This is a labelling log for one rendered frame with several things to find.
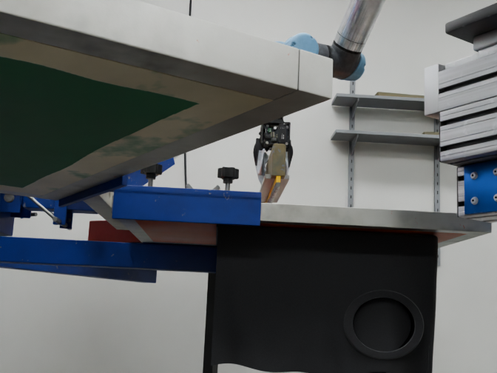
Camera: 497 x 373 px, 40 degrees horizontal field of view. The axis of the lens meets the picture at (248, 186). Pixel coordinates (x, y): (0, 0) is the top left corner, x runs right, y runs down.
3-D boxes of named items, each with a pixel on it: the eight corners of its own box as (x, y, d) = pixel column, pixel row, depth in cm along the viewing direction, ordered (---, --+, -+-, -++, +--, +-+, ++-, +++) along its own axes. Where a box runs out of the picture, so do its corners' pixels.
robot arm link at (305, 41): (333, 36, 165) (310, 52, 175) (291, 27, 161) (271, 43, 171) (332, 67, 164) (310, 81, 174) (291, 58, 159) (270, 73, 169)
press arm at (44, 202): (98, 214, 172) (100, 195, 173) (94, 211, 166) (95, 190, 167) (28, 211, 171) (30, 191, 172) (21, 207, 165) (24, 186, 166)
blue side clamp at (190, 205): (258, 229, 144) (259, 196, 146) (259, 226, 139) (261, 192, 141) (115, 221, 143) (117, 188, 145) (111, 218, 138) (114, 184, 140)
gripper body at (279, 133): (259, 143, 166) (261, 95, 169) (257, 152, 175) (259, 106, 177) (291, 145, 167) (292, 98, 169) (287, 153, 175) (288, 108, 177)
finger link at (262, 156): (252, 180, 166) (260, 143, 168) (251, 185, 172) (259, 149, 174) (265, 183, 166) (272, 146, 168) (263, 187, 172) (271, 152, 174)
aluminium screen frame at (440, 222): (412, 255, 200) (412, 243, 201) (492, 232, 143) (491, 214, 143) (141, 242, 197) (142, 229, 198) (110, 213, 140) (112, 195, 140)
